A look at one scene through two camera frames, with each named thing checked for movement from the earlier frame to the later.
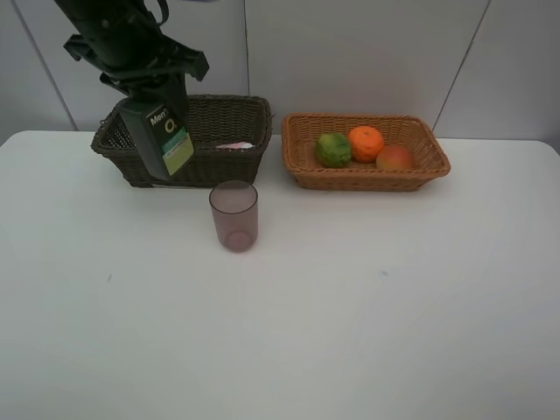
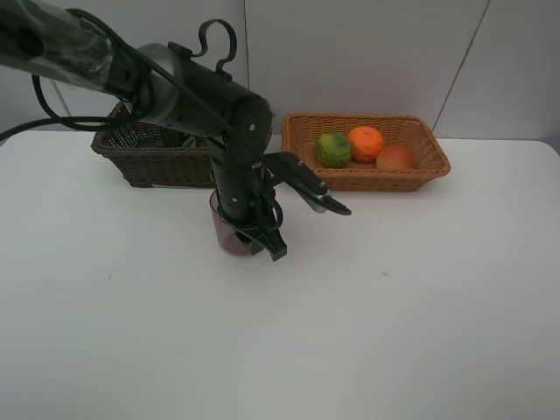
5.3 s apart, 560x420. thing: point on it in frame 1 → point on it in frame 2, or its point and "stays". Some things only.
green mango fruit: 333,150 stays
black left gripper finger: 115,83 → 261,238
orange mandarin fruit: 365,143 stays
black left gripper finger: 171,93 → 332,205
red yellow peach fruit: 395,157 stays
